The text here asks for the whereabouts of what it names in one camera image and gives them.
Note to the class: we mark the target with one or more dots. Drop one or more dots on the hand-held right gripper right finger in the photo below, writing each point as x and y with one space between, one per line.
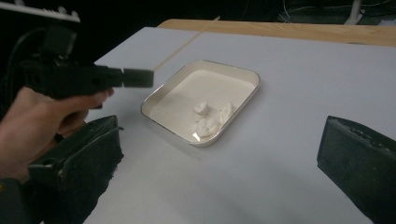
361 165

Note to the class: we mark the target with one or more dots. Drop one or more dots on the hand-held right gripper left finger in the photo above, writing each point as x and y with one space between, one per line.
84 161

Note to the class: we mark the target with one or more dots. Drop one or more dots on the cream rectangular tray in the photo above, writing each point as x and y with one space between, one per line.
199 90

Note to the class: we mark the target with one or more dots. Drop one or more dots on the white table sheet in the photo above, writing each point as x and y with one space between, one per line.
280 93

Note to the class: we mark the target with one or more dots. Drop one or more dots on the white metal stand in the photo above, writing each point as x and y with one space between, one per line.
355 12

